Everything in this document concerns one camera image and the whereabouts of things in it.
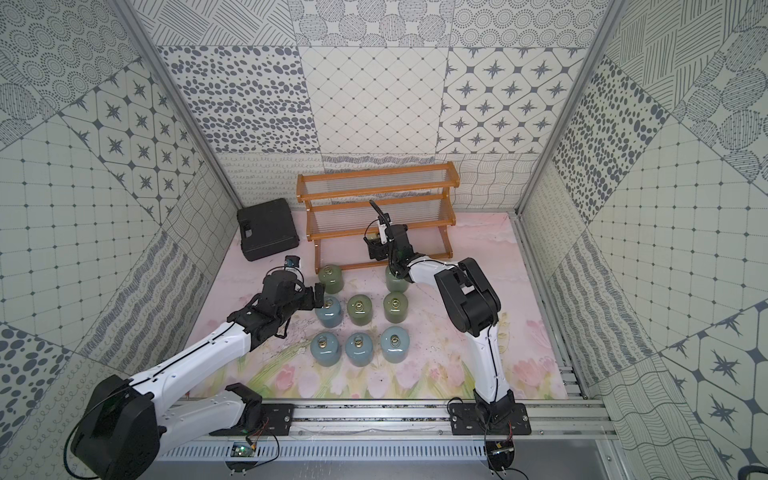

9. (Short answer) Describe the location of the blue canister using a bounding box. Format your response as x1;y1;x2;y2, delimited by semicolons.
315;295;344;329
310;332;341;367
345;332;374;368
380;325;410;364

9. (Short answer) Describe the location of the black plastic case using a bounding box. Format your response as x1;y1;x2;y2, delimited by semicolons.
236;198;300;261

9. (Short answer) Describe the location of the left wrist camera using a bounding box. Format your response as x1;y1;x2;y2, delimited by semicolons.
283;255;301;270

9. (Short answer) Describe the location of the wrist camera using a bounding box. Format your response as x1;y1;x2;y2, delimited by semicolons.
283;255;301;270
378;213;391;240

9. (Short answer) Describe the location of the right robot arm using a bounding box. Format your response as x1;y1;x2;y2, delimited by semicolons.
363;216;515;427

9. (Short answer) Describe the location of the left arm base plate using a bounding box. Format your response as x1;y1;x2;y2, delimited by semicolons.
209;403;295;437

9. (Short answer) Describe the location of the right controller board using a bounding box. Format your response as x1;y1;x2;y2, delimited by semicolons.
484;440;515;473

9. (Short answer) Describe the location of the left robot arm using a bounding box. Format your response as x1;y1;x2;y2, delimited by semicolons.
62;266;325;479

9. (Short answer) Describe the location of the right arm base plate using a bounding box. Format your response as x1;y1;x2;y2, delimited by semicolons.
446;391;532;437

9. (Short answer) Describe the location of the left controller board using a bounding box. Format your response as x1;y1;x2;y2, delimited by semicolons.
225;442;258;472

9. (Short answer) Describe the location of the floral pink table mat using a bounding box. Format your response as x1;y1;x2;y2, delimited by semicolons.
193;213;567;399

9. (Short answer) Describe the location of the controller board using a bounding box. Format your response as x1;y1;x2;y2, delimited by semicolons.
484;440;515;473
225;442;258;472

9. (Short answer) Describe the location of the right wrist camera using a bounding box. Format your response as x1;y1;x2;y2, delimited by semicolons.
378;213;391;240

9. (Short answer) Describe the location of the aluminium mounting rail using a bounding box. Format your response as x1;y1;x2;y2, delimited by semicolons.
158;398;618;450

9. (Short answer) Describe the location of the wooden three-tier shelf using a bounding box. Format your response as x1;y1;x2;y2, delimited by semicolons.
296;162;460;272

